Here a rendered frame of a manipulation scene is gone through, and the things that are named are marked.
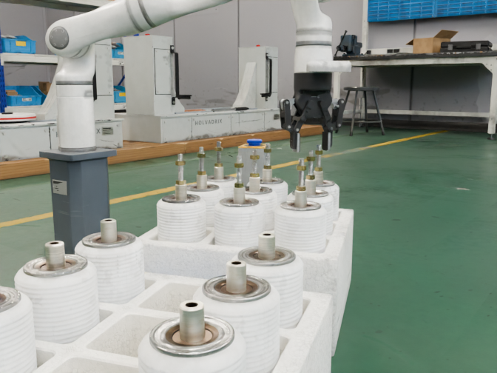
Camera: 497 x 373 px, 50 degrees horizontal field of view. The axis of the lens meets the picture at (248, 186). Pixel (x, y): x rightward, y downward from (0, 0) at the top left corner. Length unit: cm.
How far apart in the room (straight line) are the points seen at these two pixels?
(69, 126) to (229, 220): 62
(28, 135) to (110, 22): 179
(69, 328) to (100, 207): 82
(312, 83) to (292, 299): 49
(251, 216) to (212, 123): 311
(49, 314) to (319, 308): 34
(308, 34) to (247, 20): 628
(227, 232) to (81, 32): 67
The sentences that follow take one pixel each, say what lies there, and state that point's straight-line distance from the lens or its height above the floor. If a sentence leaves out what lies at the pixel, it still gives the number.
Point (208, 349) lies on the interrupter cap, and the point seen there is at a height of 25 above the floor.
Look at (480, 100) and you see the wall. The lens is 596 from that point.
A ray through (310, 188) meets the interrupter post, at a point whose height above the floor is 26.
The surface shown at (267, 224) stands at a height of 19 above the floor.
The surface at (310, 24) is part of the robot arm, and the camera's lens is 105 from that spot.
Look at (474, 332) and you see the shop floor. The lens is 116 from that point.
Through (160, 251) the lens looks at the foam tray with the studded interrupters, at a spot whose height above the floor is 17.
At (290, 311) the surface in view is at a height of 19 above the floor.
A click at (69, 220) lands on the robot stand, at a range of 146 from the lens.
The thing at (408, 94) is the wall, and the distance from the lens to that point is 618.
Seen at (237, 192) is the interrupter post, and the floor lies 27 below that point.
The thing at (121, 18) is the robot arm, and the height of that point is 63.
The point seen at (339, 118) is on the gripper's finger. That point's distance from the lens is 110.
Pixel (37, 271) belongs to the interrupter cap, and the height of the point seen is 25.
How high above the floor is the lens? 47
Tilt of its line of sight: 11 degrees down
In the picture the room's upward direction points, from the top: straight up
